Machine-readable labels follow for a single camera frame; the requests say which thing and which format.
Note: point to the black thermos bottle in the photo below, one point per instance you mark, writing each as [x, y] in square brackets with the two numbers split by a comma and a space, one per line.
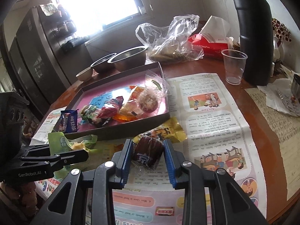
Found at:
[256, 39]

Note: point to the white ceramic bowl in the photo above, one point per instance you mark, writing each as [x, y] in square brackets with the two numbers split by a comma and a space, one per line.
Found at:
[85, 75]

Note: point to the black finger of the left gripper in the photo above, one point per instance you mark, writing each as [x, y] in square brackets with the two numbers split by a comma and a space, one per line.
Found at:
[38, 161]

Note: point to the small steel bowl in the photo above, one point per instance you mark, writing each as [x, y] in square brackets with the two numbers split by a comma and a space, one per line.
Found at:
[102, 65]

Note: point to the small steel cup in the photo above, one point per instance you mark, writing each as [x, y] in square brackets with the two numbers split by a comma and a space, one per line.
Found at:
[295, 86]

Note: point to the large steel bowl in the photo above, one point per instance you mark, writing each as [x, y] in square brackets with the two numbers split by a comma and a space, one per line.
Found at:
[129, 59]

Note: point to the dark red snack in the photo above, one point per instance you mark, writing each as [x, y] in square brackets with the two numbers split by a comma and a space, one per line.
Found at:
[148, 152]

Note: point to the red tissue box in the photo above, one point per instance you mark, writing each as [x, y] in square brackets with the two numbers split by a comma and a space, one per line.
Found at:
[213, 38]

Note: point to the clear plastic bag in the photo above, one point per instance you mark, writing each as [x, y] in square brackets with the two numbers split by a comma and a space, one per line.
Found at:
[170, 44]

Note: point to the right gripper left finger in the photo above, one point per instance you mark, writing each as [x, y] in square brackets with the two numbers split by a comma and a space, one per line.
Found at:
[67, 204]

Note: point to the red white flower decoration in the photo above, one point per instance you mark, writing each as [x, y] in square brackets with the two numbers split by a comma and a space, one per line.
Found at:
[281, 36]

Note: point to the orange bread snack bag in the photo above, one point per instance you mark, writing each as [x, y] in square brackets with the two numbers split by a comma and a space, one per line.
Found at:
[130, 110]

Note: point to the blue chocolate snack packet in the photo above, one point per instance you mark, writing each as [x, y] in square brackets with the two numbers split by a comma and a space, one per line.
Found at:
[68, 121]

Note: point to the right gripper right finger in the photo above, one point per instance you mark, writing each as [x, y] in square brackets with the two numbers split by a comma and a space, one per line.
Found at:
[229, 203]

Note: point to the dark tray with pink liner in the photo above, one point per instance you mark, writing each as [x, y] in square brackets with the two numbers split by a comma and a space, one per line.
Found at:
[91, 98]

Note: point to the red candy packet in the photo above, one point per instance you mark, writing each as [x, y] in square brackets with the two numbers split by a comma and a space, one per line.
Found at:
[111, 108]

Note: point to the yellow snack packet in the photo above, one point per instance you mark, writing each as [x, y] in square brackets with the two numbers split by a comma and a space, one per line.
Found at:
[170, 129]

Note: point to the green snack packet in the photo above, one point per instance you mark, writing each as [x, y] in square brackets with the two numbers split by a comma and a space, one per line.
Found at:
[98, 151]

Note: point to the clear bag round cake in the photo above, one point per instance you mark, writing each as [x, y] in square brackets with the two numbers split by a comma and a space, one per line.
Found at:
[155, 90]

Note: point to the handwritten paper sheet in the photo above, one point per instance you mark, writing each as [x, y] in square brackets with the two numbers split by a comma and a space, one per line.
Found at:
[286, 128]

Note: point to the dark refrigerator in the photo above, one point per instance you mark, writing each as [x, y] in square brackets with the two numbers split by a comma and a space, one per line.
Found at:
[47, 54]

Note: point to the crumpled white paper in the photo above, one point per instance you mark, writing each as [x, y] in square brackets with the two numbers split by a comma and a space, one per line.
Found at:
[280, 98]

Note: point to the left hand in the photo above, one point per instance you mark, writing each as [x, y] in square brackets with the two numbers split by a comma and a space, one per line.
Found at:
[18, 203]

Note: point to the clear plastic cup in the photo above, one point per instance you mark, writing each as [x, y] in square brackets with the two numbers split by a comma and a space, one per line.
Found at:
[234, 63]

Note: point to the newspaper on table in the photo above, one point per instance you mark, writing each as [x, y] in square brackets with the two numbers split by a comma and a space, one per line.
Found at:
[218, 136]

